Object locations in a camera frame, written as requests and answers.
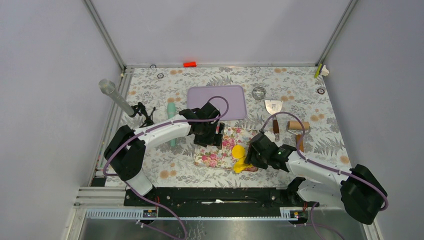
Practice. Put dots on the wooden dough roller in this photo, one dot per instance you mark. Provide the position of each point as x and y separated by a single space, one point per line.
296 129

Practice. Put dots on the floral tablecloth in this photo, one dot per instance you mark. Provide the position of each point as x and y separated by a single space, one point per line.
303 96

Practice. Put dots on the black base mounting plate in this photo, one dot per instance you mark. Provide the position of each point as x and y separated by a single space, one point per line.
250 202

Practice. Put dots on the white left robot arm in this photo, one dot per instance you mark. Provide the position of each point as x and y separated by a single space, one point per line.
126 151

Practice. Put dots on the metal spatula wooden handle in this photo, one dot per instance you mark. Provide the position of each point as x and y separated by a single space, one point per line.
274 106

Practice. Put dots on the yellow dough piece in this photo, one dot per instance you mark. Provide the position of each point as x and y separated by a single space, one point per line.
241 165

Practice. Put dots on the white yellow corner clip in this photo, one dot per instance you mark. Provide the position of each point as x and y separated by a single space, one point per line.
321 71

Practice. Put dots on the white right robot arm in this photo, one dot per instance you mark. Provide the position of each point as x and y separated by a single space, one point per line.
355 190

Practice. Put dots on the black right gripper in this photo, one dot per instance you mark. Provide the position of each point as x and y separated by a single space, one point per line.
251 158

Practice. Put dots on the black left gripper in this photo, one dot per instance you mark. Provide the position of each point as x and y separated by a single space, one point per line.
215 139

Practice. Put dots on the floral rectangular tray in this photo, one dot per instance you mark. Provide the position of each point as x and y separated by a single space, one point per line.
218 152

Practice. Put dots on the purple plastic tray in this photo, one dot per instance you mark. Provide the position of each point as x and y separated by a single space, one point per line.
224 97

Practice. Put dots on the teal handled tool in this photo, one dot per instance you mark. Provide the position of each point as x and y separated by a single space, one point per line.
171 112

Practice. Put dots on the red block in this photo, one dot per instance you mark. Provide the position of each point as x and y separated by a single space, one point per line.
191 64

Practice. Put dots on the silver microphone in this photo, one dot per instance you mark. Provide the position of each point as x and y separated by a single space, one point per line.
109 89

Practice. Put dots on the black mini tripod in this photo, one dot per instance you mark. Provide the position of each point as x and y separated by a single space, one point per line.
140 109

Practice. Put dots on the round yellow dough wrapper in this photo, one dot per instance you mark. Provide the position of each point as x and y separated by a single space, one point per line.
238 151

